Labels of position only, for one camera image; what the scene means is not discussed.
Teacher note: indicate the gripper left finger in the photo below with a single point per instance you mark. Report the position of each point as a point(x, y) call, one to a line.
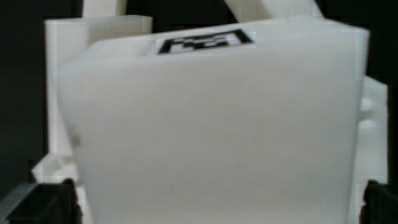
point(41, 203)

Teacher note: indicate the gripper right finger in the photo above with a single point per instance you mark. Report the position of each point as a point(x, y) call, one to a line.
point(379, 212)

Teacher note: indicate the white cabinet body box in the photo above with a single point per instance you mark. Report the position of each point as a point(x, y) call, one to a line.
point(64, 83)

